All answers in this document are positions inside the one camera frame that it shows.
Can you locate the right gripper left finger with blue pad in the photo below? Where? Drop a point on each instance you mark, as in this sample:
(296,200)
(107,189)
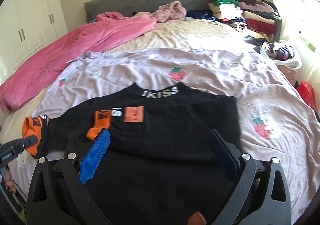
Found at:
(57,193)

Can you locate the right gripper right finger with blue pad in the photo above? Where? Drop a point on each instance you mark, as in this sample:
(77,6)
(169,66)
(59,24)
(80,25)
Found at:
(260,194)

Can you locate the black sweater with orange patches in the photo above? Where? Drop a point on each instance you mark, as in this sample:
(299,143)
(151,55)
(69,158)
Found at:
(158,168)

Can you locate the white bag of clothes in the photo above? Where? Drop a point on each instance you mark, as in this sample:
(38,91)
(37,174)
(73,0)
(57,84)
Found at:
(282,54)

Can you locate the stack of folded clothes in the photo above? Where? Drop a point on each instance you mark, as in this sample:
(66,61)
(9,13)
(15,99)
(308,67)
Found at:
(258,20)

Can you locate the person's left hand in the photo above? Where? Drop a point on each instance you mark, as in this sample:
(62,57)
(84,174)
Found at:
(9,183)

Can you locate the person's right hand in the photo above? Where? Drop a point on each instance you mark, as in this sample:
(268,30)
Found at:
(197,219)

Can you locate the lilac strawberry print quilt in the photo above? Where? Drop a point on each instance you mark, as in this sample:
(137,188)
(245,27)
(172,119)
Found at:
(274,119)

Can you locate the pink blanket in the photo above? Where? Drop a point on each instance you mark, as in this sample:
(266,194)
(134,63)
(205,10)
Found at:
(110,29)

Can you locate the red plastic bag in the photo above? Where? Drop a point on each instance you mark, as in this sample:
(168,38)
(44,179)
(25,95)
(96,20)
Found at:
(307,93)

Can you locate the beige bed sheet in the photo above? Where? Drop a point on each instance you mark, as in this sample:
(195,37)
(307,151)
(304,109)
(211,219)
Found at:
(187,35)

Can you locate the cream wardrobe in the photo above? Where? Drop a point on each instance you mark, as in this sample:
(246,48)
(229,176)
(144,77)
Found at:
(26,27)

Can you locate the dark blue garment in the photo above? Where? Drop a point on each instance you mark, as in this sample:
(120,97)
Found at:
(201,14)

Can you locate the pink fluffy garment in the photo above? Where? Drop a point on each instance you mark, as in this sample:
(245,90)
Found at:
(171,11)

